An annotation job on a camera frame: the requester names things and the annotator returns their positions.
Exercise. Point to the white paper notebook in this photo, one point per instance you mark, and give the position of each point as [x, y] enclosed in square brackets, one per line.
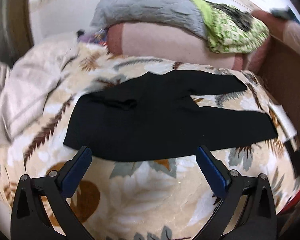
[280, 118]

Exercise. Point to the beige crumpled sheet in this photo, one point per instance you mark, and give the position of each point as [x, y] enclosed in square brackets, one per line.
[24, 87]

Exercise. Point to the brown wooden bed board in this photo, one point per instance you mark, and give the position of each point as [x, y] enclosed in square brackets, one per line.
[281, 74]

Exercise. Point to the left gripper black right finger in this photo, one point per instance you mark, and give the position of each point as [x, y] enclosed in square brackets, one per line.
[258, 219]

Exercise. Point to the leaf-patterned plush blanket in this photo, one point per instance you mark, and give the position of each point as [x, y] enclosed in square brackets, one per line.
[161, 199]

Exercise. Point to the green patterned folded cloth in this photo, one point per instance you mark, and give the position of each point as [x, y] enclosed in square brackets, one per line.
[223, 35]

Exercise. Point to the black pants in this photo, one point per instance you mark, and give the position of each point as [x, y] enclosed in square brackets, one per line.
[154, 117]

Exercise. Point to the dark garment on green cloth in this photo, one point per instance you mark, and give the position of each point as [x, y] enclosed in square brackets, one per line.
[243, 20]

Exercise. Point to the grey quilted blanket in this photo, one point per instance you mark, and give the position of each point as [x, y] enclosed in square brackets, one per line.
[177, 13]

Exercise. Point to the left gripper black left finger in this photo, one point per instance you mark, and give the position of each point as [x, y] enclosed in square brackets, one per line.
[29, 219]

